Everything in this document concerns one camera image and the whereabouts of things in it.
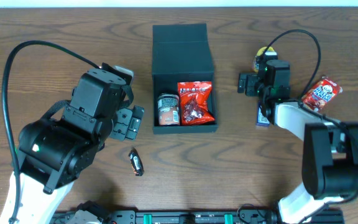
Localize yellow candy bottle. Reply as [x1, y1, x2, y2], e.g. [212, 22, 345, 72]
[252, 47, 275, 73]

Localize red Pringles can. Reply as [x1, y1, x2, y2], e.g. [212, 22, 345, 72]
[157, 93, 180, 126]

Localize red candy bag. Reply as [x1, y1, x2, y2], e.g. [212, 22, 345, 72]
[177, 81, 215, 126]

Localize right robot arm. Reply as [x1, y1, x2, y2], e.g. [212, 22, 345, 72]
[238, 54, 358, 223]

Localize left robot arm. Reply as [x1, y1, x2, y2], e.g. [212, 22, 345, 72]
[0, 63, 144, 223]

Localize small blue box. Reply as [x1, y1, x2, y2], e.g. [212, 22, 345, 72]
[256, 101, 270, 127]

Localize black candy bar wrapper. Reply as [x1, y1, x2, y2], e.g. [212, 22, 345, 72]
[128, 147, 144, 176]

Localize red Hello Panda box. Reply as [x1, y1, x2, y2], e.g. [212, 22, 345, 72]
[301, 77, 342, 112]

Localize dark green open box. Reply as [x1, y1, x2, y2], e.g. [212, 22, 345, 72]
[152, 24, 218, 134]

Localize right black cable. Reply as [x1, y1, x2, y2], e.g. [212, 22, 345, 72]
[261, 29, 358, 212]

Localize black cable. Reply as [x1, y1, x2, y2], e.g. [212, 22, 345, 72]
[1, 40, 101, 224]
[261, 29, 358, 212]

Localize left black cable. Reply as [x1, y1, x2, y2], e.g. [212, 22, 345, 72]
[1, 40, 101, 224]

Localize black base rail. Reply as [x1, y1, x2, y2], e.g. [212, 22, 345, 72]
[50, 209, 345, 224]

